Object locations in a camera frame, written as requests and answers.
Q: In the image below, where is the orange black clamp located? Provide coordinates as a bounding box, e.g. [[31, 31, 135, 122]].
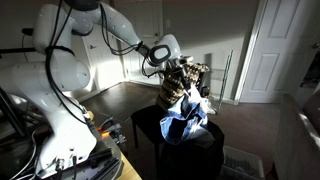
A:
[[98, 117, 126, 144]]

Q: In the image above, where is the white interior door right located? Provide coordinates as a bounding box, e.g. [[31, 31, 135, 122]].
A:
[[240, 0, 320, 103]]

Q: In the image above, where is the brown cream crochet pillow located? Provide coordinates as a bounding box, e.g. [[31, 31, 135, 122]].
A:
[[155, 62, 209, 110]]

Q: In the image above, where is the black mesh laundry hamper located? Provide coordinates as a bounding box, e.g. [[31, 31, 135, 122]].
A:
[[160, 121, 224, 180]]

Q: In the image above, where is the white plastic laundry basket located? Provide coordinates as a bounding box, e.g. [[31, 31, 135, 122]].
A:
[[220, 146, 265, 180]]

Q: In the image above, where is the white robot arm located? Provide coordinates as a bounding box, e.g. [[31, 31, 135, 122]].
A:
[[0, 0, 182, 179]]

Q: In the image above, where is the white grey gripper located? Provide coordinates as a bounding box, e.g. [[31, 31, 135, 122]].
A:
[[165, 56, 193, 94]]

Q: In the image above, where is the wire shoe rack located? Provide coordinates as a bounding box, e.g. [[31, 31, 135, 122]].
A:
[[201, 52, 233, 113]]

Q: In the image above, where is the white panel door centre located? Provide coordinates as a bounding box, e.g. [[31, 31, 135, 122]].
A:
[[115, 0, 162, 85]]

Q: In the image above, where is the white sneaker on floor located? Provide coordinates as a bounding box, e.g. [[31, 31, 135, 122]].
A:
[[207, 101, 217, 115]]

